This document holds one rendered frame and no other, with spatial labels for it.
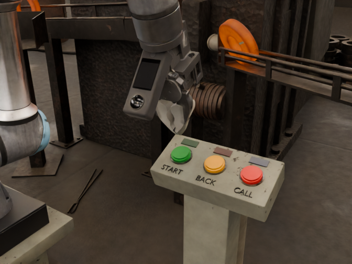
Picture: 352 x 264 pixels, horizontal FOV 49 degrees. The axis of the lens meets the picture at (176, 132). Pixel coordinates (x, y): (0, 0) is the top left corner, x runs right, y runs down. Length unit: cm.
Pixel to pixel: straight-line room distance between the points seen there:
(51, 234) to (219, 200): 53
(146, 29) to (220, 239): 43
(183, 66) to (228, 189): 24
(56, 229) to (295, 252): 83
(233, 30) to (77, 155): 117
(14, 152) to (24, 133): 5
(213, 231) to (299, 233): 82
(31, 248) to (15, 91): 39
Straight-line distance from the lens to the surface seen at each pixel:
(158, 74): 61
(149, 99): 60
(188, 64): 66
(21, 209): 110
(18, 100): 103
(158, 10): 58
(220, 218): 77
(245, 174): 72
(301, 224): 162
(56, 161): 202
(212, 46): 139
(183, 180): 74
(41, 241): 109
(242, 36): 119
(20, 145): 106
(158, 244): 147
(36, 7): 207
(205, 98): 136
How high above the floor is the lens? 99
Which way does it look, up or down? 26 degrees down
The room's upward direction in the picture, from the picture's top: straight up
